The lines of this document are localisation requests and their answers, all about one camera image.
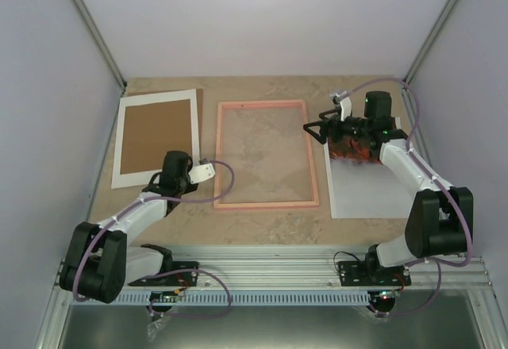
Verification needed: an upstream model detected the pink picture frame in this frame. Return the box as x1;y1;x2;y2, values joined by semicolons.
214;99;320;210

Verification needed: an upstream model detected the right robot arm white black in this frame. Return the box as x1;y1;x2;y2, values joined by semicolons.
303;90;474;285

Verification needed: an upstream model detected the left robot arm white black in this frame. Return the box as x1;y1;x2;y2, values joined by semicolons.
59;151;197;304

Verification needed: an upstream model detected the photo print red black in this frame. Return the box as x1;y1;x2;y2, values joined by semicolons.
324;117;413;219

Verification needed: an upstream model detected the white mat board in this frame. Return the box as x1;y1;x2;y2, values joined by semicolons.
110;89;201;190

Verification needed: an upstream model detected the brown backing board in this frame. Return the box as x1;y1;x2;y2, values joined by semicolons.
118;88;206;178

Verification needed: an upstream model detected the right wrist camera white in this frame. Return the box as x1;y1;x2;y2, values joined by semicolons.
330;90;352;121

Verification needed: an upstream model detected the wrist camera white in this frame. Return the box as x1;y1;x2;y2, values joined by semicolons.
188;163;215;185
330;90;352;121

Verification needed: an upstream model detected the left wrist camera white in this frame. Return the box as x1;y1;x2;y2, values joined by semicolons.
188;163;215;185

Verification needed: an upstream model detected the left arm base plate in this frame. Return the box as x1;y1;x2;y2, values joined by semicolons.
129;261;199;288

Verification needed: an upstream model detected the aluminium rail base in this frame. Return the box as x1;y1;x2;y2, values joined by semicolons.
54;244;493;291

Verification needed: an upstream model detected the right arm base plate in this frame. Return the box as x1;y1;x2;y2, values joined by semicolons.
336;261;412;287

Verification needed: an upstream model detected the blue slotted cable duct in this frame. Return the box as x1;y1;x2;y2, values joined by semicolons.
70;291;376;307

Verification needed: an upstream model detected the left aluminium corner post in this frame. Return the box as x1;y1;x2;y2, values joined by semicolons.
71;0;127;92

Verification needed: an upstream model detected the aluminium corner post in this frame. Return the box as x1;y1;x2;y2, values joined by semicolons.
404;0;461;83
71;0;127;92

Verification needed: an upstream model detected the right aluminium corner post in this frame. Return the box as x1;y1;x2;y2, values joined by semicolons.
404;0;461;83

